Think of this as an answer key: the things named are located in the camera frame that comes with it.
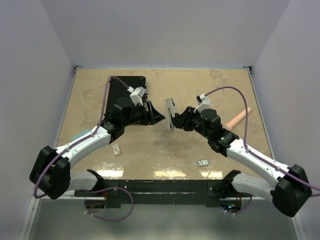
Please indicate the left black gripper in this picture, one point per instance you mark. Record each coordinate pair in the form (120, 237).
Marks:
(153, 116)

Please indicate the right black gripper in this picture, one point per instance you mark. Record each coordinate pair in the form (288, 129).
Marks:
(183, 120)

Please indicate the silver black stapler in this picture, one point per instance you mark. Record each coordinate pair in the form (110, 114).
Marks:
(171, 112)

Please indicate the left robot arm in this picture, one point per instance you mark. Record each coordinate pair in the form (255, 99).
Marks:
(52, 171)

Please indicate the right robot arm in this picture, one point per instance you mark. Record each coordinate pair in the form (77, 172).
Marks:
(285, 186)

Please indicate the black briefcase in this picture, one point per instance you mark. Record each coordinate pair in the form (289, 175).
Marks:
(117, 90)

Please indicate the staple strips pack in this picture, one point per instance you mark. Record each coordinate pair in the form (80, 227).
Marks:
(203, 162)

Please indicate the pink silicone cone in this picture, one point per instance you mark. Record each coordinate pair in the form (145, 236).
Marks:
(237, 119)

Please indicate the small staple box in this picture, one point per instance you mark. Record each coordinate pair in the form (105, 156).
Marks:
(116, 149)

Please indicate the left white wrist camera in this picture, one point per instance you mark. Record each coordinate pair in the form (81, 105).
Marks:
(136, 95)

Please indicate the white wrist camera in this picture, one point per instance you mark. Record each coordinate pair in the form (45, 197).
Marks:
(136, 95)
(203, 103)

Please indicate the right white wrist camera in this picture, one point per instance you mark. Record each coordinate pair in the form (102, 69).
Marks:
(203, 103)

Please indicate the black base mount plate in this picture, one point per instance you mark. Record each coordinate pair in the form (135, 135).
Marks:
(211, 193)

